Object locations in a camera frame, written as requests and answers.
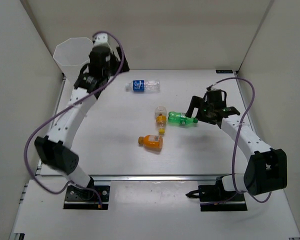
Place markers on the clear bottle blue label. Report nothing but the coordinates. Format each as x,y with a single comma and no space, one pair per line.
143,86

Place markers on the aluminium table edge rail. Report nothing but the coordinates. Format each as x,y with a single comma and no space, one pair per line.
157,177

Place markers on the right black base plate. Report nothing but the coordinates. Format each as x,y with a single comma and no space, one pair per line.
214,198

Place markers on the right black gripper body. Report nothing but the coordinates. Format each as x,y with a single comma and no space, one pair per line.
205,115

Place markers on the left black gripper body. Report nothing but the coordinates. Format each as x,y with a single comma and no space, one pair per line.
109,68

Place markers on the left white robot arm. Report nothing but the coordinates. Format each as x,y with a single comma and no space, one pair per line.
54,149

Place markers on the tall white plastic bin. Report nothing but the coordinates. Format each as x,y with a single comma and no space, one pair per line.
72,57

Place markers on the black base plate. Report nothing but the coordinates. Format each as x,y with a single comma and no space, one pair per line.
79,199
214,198

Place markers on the green plastic bottle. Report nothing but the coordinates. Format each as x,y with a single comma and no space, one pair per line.
180,118

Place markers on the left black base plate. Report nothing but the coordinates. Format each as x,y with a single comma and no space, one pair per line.
79,199

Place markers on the clear bottle yellow cap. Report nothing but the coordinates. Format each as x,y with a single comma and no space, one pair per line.
161,119

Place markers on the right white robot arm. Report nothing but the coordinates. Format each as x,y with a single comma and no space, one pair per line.
266,169

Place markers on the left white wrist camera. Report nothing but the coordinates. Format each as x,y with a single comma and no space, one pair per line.
101,39

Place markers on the orange juice bottle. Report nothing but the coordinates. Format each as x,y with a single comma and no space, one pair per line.
154,142

